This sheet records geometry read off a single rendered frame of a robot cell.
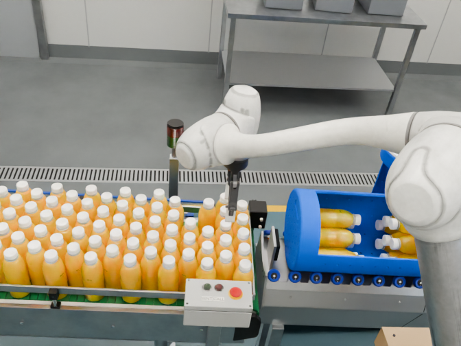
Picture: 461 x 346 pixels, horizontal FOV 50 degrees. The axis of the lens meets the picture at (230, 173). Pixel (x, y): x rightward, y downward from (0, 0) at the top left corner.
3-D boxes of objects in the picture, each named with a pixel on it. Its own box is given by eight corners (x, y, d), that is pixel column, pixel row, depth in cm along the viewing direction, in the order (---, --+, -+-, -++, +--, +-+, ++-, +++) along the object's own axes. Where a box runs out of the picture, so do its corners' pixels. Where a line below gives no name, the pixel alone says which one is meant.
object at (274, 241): (275, 270, 177) (280, 246, 169) (268, 270, 176) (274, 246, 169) (273, 249, 184) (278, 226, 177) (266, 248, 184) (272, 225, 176)
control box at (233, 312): (249, 328, 149) (253, 307, 142) (182, 325, 147) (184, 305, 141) (247, 301, 157) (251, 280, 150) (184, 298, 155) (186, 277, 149)
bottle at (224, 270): (230, 283, 174) (235, 248, 163) (232, 299, 169) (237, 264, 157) (210, 283, 173) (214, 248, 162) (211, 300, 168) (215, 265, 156)
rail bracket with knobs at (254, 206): (264, 235, 194) (268, 216, 187) (246, 233, 193) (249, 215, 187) (263, 217, 201) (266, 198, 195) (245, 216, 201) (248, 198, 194)
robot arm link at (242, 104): (234, 121, 143) (206, 141, 135) (239, 74, 134) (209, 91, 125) (264, 136, 139) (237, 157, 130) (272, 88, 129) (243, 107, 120)
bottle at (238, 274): (252, 297, 170) (259, 262, 159) (243, 312, 165) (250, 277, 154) (234, 289, 172) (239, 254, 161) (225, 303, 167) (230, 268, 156)
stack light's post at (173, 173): (173, 321, 262) (179, 159, 193) (165, 320, 262) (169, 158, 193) (173, 314, 266) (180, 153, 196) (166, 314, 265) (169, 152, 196)
